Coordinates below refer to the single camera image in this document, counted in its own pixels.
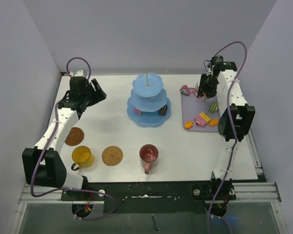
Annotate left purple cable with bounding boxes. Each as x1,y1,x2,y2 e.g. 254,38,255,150
29,57,118,221

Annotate metal tongs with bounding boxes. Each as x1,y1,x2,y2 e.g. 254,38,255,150
194,83,207,102

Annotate purple cable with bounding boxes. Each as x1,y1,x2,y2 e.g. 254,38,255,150
29,57,118,221
206,41,249,234

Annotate pink strawberry cake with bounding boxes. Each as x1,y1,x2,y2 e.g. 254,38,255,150
194,115,206,127

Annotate purple cake slice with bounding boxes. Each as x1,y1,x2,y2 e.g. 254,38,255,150
180,85,191,97

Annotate pink patterned mug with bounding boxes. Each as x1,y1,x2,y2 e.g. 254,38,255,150
139,144,159,175

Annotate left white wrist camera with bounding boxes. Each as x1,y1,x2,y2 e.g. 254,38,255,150
68,69,87,78

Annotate orange cookie right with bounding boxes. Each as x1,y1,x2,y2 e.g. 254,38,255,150
208,118,219,127

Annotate aluminium rail frame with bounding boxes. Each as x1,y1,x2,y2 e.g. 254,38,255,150
19,131,283,205

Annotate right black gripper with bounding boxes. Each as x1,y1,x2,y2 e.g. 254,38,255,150
198,74,219,99

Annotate blue three-tier cake stand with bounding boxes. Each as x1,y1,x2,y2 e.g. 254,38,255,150
126,72,171,127

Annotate purple serving tray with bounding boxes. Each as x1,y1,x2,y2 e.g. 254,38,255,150
181,88,220,133

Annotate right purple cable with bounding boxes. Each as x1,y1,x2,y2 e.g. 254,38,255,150
206,41,249,234

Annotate brown wooden coaster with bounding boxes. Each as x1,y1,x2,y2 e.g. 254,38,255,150
65,127,84,146

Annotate orange cookie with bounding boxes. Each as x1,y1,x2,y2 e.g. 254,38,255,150
208,118,219,127
184,121,193,129

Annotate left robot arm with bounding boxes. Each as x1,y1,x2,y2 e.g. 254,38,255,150
22,77,106,200

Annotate yellow pink cake slice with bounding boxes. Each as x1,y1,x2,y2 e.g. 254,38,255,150
198,112,211,123

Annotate red pink macaron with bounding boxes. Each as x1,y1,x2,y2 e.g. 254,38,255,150
191,89,199,98

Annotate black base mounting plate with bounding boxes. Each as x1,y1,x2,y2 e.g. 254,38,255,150
61,179,236,215

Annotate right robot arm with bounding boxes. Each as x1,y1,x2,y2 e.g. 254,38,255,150
197,55,255,180

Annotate chocolate layered cake slice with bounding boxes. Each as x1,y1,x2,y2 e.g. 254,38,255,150
159,105,168,116

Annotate yellow enamel mug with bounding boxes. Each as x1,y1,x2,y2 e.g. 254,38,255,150
71,146,94,171

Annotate green striped macaron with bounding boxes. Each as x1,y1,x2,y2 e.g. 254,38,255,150
209,101,218,114

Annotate woven rattan coaster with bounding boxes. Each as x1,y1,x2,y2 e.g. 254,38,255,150
102,146,123,166

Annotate orange cookie left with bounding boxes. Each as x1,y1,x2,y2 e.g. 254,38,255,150
184,121,193,129

